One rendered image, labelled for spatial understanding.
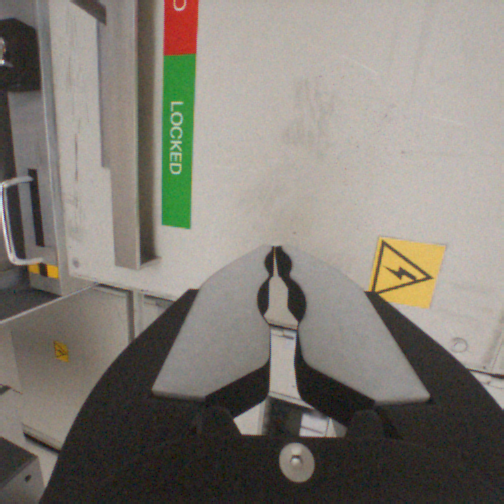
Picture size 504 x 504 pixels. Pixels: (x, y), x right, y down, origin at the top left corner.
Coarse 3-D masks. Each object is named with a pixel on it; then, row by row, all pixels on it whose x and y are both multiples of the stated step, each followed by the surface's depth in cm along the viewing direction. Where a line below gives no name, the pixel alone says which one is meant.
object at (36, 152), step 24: (0, 0) 27; (24, 0) 27; (48, 0) 27; (48, 24) 27; (48, 48) 28; (48, 72) 28; (24, 96) 29; (48, 96) 29; (24, 120) 30; (48, 120) 29; (24, 144) 31; (48, 144) 30; (24, 168) 32; (48, 168) 30; (24, 192) 32; (48, 192) 31; (24, 216) 33; (48, 216) 32; (48, 240) 33; (48, 288) 35; (72, 288) 36
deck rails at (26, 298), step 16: (0, 272) 33; (16, 272) 35; (0, 288) 34; (16, 288) 36; (32, 288) 37; (0, 304) 32; (16, 304) 32; (32, 304) 33; (48, 304) 34; (0, 320) 29
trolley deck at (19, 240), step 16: (0, 96) 31; (0, 112) 31; (0, 128) 31; (0, 144) 32; (0, 160) 32; (0, 176) 32; (16, 176) 34; (16, 192) 34; (16, 208) 34; (0, 224) 33; (16, 224) 35; (0, 240) 33; (16, 240) 35; (0, 256) 34; (16, 256) 35
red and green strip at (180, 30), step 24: (168, 0) 23; (192, 0) 23; (168, 24) 24; (192, 24) 23; (168, 48) 24; (192, 48) 24; (168, 72) 25; (192, 72) 24; (168, 96) 25; (192, 96) 25; (168, 120) 26; (192, 120) 25; (168, 144) 26; (192, 144) 26; (168, 168) 27; (168, 192) 28; (168, 216) 28
